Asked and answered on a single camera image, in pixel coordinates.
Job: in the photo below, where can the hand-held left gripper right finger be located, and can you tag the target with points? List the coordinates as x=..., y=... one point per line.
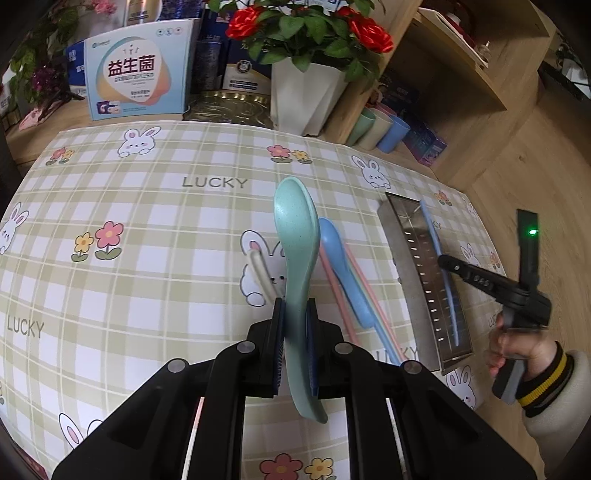
x=311, y=350

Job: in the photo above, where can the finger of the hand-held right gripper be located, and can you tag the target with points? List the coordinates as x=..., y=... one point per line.
x=471, y=276

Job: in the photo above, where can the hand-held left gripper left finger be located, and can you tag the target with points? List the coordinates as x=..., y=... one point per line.
x=278, y=346

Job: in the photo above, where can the pink chopstick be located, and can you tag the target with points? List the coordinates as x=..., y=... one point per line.
x=362, y=279
x=340, y=300

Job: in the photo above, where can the metal utensil tray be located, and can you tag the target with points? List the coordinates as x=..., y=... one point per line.
x=415, y=249

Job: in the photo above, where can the cream spoon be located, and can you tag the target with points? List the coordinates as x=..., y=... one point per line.
x=261, y=277

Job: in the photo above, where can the blue spoon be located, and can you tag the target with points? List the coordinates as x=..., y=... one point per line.
x=334, y=249

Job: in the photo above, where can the green spoon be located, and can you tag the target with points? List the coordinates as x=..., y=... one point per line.
x=295, y=221

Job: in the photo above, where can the person's right forearm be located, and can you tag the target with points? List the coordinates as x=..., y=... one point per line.
x=563, y=406

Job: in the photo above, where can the person's right hand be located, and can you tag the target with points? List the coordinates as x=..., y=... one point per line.
x=533, y=348

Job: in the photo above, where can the green chopstick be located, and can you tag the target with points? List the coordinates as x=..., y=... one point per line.
x=376, y=323

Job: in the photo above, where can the purple box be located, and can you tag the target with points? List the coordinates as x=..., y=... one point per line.
x=427, y=141

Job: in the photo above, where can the blue cup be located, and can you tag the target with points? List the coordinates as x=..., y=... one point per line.
x=395, y=136

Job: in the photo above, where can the beige cup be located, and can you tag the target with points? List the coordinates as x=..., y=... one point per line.
x=376, y=131

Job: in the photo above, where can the green cup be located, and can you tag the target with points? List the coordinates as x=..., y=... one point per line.
x=358, y=127

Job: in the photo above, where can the checked bunny tablecloth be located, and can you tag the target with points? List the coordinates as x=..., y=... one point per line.
x=138, y=194

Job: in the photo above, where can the wooden shelf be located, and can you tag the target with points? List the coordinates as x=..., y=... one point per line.
x=461, y=69

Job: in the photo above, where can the white flower pot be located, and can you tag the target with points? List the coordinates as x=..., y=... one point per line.
x=304, y=97

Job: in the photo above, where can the red rose plant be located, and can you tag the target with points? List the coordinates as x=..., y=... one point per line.
x=323, y=27

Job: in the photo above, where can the dark blue boxes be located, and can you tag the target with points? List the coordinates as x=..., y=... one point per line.
x=221, y=55

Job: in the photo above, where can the light blue printed box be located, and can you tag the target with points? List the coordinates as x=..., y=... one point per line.
x=138, y=69

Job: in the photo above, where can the pink flower plant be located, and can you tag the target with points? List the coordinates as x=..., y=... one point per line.
x=41, y=69

